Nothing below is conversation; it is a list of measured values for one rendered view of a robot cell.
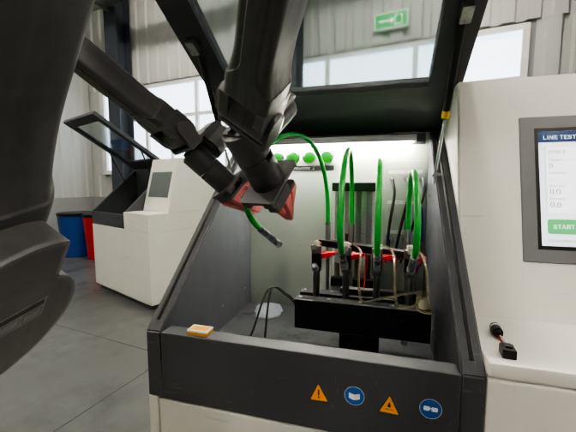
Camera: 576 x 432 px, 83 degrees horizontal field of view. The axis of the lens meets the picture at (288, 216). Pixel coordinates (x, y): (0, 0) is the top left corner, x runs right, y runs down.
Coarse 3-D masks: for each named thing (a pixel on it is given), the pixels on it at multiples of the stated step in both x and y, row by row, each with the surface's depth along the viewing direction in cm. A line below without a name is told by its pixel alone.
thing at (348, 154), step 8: (352, 152) 91; (344, 160) 77; (352, 160) 93; (344, 168) 75; (352, 168) 96; (344, 176) 74; (352, 176) 97; (344, 184) 73; (352, 184) 98; (344, 192) 72; (352, 192) 99; (352, 200) 100; (352, 208) 101; (352, 216) 101; (352, 224) 101; (352, 232) 101; (352, 240) 102; (344, 256) 77; (344, 264) 80
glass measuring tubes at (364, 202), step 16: (336, 192) 111; (368, 192) 108; (336, 208) 112; (368, 208) 109; (336, 224) 112; (368, 224) 109; (368, 240) 110; (336, 256) 113; (368, 256) 110; (336, 272) 114; (352, 272) 114; (368, 272) 111
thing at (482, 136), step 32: (480, 96) 83; (512, 96) 81; (544, 96) 79; (448, 128) 95; (480, 128) 82; (512, 128) 80; (448, 160) 94; (480, 160) 81; (512, 160) 79; (480, 192) 80; (512, 192) 78; (480, 224) 79; (512, 224) 77; (480, 256) 78; (512, 256) 76; (480, 288) 77; (512, 288) 75; (544, 288) 74; (544, 320) 73; (512, 384) 56; (512, 416) 56; (544, 416) 55
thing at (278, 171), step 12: (240, 168) 51; (252, 168) 49; (264, 168) 49; (276, 168) 51; (288, 168) 54; (252, 180) 51; (264, 180) 51; (276, 180) 52; (252, 192) 54; (264, 192) 52; (276, 192) 51; (252, 204) 52; (264, 204) 51
